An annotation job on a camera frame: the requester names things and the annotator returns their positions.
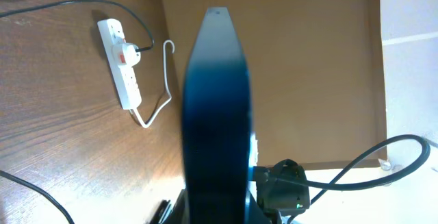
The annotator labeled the brown board panel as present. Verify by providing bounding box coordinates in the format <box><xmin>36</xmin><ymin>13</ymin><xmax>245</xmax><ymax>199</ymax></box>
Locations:
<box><xmin>163</xmin><ymin>0</ymin><xmax>386</xmax><ymax>169</ymax></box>

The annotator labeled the white USB charger adapter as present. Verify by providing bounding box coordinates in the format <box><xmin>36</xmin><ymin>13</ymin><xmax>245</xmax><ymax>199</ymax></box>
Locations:
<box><xmin>112</xmin><ymin>43</ymin><xmax>141</xmax><ymax>68</ymax></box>

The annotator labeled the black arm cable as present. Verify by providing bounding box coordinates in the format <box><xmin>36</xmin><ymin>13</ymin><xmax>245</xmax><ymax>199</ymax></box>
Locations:
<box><xmin>251</xmin><ymin>134</ymin><xmax>431</xmax><ymax>224</ymax></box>
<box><xmin>0</xmin><ymin>169</ymin><xmax>75</xmax><ymax>224</ymax></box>

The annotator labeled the white power strip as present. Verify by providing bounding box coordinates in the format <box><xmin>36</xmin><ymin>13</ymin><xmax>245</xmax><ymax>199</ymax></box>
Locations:
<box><xmin>97</xmin><ymin>18</ymin><xmax>142</xmax><ymax>110</ymax></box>

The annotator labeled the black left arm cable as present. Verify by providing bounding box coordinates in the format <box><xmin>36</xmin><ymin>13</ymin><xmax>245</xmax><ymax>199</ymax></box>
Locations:
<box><xmin>0</xmin><ymin>169</ymin><xmax>75</xmax><ymax>224</ymax></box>

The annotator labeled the black USB charging cable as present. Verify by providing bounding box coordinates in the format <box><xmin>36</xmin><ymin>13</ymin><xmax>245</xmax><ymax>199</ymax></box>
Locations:
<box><xmin>0</xmin><ymin>0</ymin><xmax>155</xmax><ymax>53</ymax></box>

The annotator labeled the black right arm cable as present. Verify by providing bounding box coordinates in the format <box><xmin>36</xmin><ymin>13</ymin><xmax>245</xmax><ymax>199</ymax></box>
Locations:
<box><xmin>251</xmin><ymin>134</ymin><xmax>431</xmax><ymax>224</ymax></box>

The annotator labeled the blue Samsung Galaxy phone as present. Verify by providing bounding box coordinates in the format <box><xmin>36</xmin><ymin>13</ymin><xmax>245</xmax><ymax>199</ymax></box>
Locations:
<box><xmin>181</xmin><ymin>7</ymin><xmax>253</xmax><ymax>223</ymax></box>

